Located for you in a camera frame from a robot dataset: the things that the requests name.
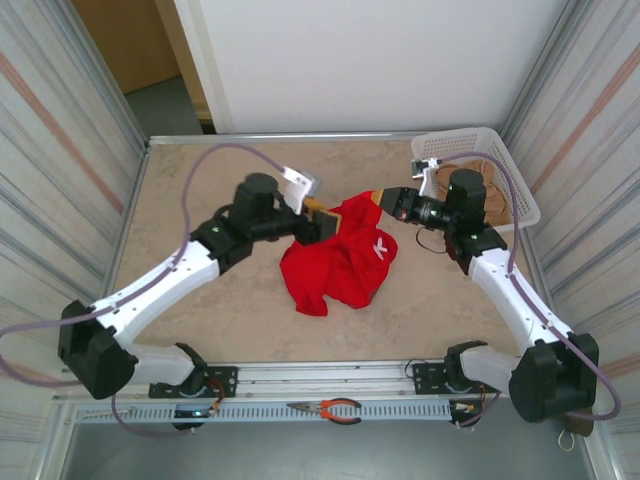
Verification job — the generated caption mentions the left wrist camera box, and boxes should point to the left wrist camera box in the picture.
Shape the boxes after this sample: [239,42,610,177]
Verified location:
[280,166,321,215]

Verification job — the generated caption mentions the thin black cable loop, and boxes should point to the thin black cable loop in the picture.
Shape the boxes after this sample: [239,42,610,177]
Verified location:
[416,227,450,255]

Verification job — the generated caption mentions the red black wire bundle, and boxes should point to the red black wire bundle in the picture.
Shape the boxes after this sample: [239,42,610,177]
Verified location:
[467,382,487,415]
[205,378,225,417]

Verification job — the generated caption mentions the aluminium table edge rail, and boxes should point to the aluminium table edge rail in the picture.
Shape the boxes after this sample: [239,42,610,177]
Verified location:
[147,130,500,148]

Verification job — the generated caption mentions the large dark brown pouch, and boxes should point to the large dark brown pouch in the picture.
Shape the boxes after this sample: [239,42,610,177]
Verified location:
[556,412,596,454]

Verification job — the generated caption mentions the brown wooden door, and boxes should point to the brown wooden door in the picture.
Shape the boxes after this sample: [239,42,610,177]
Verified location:
[72,0,182,96]

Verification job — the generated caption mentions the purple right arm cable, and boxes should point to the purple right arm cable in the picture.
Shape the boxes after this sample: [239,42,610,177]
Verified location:
[437,151,623,430]

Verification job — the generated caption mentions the tan crumpled cloth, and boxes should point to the tan crumpled cloth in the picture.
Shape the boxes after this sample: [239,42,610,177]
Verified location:
[432,157,512,229]

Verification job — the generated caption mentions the white perforated plastic basket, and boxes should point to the white perforated plastic basket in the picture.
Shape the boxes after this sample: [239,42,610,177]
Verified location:
[409,126,542,236]

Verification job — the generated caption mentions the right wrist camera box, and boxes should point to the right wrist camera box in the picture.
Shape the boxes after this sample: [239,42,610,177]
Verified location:
[410,156,444,199]

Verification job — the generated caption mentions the white door frame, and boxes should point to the white door frame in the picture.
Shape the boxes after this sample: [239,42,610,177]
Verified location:
[172,0,236,135]

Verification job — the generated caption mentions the orange handled pliers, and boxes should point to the orange handled pliers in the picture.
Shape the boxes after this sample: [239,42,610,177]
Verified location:
[286,397,363,426]

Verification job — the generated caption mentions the white slotted cable duct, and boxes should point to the white slotted cable duct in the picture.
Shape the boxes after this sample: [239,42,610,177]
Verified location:
[74,402,484,426]

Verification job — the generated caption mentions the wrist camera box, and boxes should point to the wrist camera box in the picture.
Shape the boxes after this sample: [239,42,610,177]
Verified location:
[280,166,321,215]
[410,156,444,199]

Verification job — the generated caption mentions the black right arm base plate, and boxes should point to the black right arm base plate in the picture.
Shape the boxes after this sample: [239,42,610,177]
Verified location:
[412,360,504,397]

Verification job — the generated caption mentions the red t-shirt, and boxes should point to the red t-shirt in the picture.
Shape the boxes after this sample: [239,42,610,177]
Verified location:
[278,189,401,317]

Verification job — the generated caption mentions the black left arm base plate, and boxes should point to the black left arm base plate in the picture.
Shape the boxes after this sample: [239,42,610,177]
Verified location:
[148,366,239,400]

